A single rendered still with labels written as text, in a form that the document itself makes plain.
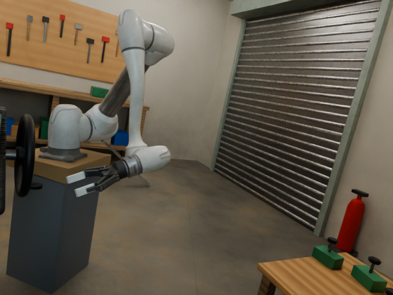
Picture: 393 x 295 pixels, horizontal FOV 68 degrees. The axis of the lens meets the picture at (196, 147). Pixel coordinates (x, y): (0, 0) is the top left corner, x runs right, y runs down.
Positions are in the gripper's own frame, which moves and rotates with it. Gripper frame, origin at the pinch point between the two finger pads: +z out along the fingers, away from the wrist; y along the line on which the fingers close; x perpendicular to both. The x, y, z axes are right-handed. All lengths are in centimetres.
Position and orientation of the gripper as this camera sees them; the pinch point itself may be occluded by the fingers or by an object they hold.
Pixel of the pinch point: (73, 185)
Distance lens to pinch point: 121.0
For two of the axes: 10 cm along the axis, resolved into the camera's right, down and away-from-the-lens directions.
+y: 5.7, 2.6, -7.8
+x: 0.9, 9.2, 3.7
